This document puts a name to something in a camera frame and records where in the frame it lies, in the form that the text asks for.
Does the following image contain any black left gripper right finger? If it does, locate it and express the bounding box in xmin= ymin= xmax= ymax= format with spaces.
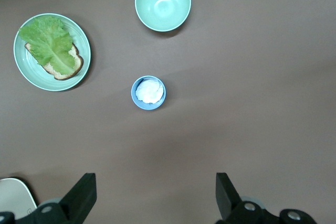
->
xmin=215 ymin=173 xmax=316 ymax=224

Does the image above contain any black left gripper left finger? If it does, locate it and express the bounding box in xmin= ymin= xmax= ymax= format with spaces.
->
xmin=15 ymin=173 xmax=97 ymax=224

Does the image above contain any blue cup with white filling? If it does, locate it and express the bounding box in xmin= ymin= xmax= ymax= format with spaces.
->
xmin=130 ymin=75 xmax=167 ymax=111

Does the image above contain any white filling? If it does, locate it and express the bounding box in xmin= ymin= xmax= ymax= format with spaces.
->
xmin=135 ymin=78 xmax=164 ymax=104

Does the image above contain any white flat rounded scale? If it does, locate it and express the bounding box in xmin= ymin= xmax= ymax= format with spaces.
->
xmin=0 ymin=177 xmax=38 ymax=219

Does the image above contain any mint green ribbed plate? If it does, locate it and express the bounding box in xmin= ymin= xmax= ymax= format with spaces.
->
xmin=13 ymin=13 xmax=92 ymax=92

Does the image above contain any toast bread slice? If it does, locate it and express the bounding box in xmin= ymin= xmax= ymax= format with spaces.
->
xmin=24 ymin=42 xmax=85 ymax=81

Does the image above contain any green lettuce leaf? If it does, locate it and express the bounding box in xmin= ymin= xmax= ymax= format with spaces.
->
xmin=17 ymin=15 xmax=76 ymax=76

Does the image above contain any mint green bowl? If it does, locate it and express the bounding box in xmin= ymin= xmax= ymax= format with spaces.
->
xmin=134 ymin=0 xmax=192 ymax=33

